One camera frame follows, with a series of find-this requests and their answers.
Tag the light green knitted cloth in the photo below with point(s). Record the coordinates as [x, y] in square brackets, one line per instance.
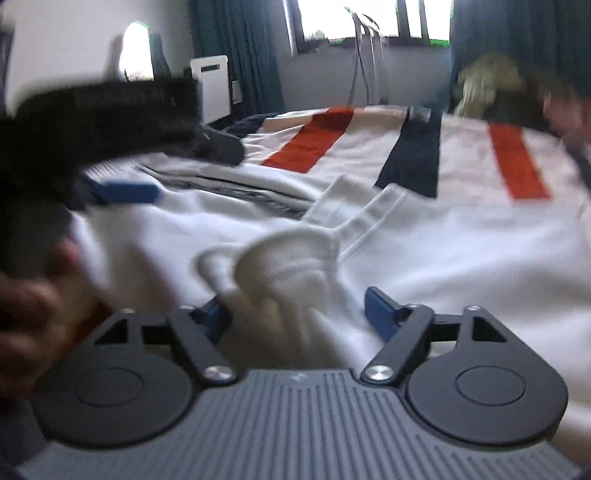
[480, 82]

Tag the white garment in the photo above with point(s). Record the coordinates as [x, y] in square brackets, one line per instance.
[292, 258]

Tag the person's left hand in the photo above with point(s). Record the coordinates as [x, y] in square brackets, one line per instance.
[42, 318]

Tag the teal curtain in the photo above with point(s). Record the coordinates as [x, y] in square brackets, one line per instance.
[241, 30]

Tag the striped white orange black blanket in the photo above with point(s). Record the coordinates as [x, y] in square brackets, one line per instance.
[415, 152]

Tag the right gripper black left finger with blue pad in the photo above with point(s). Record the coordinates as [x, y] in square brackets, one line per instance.
[197, 330]

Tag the dark clothes pile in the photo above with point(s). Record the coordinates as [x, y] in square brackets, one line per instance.
[545, 104]

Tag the white appliance box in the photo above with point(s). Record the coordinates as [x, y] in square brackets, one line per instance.
[212, 75]

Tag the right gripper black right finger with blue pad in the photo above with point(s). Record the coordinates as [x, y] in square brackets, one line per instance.
[405, 331]

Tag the window with dark frame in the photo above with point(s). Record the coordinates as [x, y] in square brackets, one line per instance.
[315, 24]

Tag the metal stand by window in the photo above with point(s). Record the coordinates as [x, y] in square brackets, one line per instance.
[368, 60]

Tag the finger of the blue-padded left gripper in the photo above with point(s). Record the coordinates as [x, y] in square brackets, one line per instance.
[89, 192]

